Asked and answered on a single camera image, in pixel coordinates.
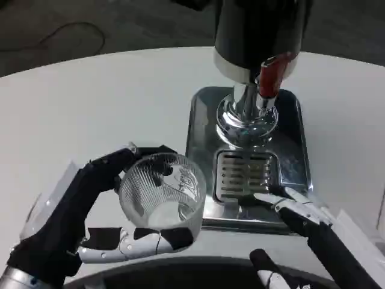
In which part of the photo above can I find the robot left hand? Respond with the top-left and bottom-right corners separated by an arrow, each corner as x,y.
6,141 -> 195,287

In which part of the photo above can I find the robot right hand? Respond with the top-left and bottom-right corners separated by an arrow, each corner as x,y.
248,185 -> 385,289

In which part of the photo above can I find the clear ribbed glass cup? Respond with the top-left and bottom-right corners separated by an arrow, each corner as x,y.
118,152 -> 208,242

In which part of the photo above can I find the slotted steel tray grid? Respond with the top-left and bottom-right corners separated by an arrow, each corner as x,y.
212,149 -> 282,203

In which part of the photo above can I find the steel drip tray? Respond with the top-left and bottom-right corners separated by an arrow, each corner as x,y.
184,86 -> 312,236

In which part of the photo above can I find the black steel drink dispenser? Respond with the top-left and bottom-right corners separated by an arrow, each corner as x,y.
212,0 -> 314,149

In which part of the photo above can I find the red tap handle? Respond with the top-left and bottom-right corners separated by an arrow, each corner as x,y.
256,52 -> 299,99

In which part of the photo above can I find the black floor cable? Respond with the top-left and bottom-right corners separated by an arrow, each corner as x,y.
0,21 -> 106,63

